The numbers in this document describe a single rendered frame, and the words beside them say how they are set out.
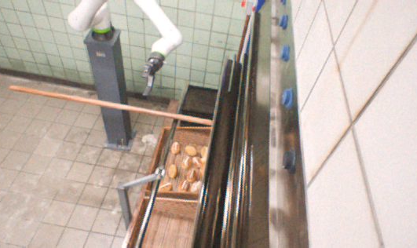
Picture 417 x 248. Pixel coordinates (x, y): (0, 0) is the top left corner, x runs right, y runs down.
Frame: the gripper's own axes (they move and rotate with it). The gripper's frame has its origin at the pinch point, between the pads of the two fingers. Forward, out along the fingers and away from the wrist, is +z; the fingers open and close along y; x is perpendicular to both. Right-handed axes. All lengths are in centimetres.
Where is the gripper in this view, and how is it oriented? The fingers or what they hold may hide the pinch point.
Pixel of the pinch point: (145, 85)
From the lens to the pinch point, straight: 171.1
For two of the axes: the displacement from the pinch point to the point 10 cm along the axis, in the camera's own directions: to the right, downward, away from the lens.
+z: -1.5, 7.3, -6.6
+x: -9.8, -1.8, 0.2
